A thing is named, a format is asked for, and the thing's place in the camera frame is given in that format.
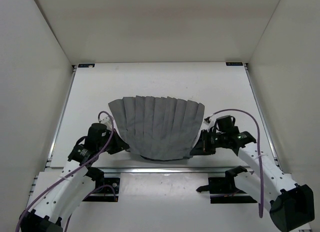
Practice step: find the left blue table label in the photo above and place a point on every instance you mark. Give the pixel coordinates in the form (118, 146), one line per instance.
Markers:
(86, 65)

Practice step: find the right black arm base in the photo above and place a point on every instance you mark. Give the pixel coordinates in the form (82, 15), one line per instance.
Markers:
(223, 189)

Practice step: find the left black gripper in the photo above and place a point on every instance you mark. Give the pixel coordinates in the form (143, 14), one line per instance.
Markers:
(120, 143)

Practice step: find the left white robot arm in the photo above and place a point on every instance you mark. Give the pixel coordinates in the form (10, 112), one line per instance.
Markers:
(78, 179)

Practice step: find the right blue table label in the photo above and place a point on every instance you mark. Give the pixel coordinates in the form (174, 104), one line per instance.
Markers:
(234, 64)

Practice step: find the blue table label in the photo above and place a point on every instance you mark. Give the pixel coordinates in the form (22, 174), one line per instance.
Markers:
(234, 64)
(86, 65)

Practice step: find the grey pleated skirt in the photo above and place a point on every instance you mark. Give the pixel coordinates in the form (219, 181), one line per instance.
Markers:
(158, 128)

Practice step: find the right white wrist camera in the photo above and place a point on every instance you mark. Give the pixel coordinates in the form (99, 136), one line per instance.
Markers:
(210, 121)

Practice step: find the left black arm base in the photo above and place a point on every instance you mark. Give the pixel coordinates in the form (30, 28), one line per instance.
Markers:
(106, 188)

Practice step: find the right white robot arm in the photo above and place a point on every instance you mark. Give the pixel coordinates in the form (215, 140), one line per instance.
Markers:
(289, 204)

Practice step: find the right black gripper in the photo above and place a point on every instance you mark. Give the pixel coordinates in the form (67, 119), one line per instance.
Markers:
(202, 146)

